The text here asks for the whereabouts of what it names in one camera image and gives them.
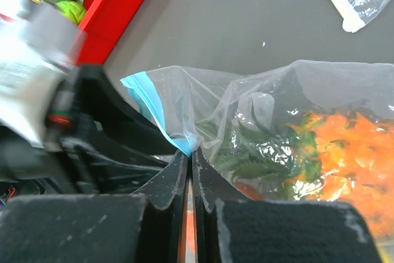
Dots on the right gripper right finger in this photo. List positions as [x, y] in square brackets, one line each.
[230, 227]

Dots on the blue zip top bag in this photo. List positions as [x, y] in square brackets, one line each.
[194, 107]

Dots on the toy pineapple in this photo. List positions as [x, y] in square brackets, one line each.
[325, 157]

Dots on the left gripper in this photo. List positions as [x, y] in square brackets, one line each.
[95, 142]

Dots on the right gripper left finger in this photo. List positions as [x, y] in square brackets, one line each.
[144, 226]

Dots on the red plastic bin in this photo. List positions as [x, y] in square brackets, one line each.
[103, 25]

